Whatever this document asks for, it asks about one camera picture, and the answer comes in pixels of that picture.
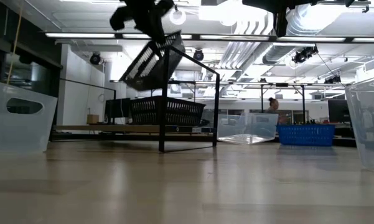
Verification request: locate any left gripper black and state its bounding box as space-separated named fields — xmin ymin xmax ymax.
xmin=109 ymin=0 xmax=175 ymax=44

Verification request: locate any black plastic basket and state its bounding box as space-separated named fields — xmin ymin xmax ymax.
xmin=129 ymin=95 xmax=207 ymax=127
xmin=119 ymin=30 xmax=187 ymax=92

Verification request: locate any clear plastic basket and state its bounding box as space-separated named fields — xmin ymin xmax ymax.
xmin=217 ymin=113 xmax=279 ymax=146
xmin=0 ymin=80 xmax=58 ymax=154
xmin=344 ymin=73 xmax=374 ymax=174

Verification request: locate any blue plastic basket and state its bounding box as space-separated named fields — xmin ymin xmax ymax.
xmin=276 ymin=124 xmax=336 ymax=147

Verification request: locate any round white ceiling lamp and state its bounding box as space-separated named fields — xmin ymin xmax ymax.
xmin=169 ymin=7 xmax=187 ymax=26

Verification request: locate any black monitor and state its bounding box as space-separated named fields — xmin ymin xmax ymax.
xmin=327 ymin=99 xmax=351 ymax=124
xmin=105 ymin=98 xmax=131 ymax=119

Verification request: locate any long wooden bench top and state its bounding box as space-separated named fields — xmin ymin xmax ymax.
xmin=54 ymin=124 xmax=217 ymax=134

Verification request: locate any person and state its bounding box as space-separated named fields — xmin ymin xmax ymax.
xmin=265 ymin=97 xmax=281 ymax=114

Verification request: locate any black ceiling camera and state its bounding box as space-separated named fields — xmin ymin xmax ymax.
xmin=192 ymin=49 xmax=205 ymax=62
xmin=89 ymin=52 xmax=102 ymax=65
xmin=291 ymin=45 xmax=319 ymax=65

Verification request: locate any black wire frame shelf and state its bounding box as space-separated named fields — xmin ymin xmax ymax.
xmin=157 ymin=45 xmax=221 ymax=153

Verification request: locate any black aluminium table frame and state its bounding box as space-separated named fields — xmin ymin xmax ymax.
xmin=49 ymin=132 xmax=218 ymax=142

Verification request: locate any black station frame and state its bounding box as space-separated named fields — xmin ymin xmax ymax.
xmin=260 ymin=82 xmax=306 ymax=125

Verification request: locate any yellow cable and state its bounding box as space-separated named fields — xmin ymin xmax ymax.
xmin=6 ymin=9 xmax=22 ymax=85

